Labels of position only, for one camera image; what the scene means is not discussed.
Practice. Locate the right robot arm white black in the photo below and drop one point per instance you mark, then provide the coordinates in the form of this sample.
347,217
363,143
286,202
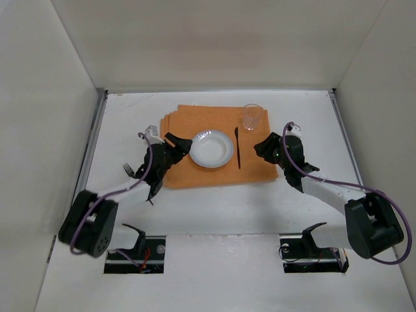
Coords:
373,222

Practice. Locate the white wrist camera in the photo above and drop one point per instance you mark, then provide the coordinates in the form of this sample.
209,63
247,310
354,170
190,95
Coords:
294,130
152,135

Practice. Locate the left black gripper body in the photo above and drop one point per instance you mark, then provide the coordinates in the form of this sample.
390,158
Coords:
169,149

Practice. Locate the aluminium table rail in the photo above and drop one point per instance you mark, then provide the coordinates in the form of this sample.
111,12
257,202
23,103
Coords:
102,95
337,112

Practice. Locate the black plastic fork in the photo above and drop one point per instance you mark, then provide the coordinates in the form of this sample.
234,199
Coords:
129,171

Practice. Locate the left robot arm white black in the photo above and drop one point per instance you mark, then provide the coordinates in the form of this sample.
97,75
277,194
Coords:
91,225

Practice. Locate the right aluminium table rail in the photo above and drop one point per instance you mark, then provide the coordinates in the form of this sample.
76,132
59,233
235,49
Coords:
337,112

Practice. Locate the white round plate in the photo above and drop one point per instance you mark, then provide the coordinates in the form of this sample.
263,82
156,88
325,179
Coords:
211,149

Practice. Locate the orange cloth placemat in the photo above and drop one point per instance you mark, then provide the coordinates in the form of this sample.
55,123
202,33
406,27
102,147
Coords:
188,120

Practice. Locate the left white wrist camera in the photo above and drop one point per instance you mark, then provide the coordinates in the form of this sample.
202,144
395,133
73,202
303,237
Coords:
152,135

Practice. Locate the left aluminium table rail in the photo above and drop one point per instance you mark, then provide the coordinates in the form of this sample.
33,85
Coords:
102,95

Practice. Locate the black plastic knife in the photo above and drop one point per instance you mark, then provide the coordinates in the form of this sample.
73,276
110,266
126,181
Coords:
238,148

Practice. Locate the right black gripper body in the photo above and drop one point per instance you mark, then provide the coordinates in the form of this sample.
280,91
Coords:
271,151

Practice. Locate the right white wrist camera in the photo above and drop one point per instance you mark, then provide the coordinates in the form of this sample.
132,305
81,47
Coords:
294,130

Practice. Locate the clear plastic cup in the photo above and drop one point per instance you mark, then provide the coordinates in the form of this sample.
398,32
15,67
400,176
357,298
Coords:
252,114

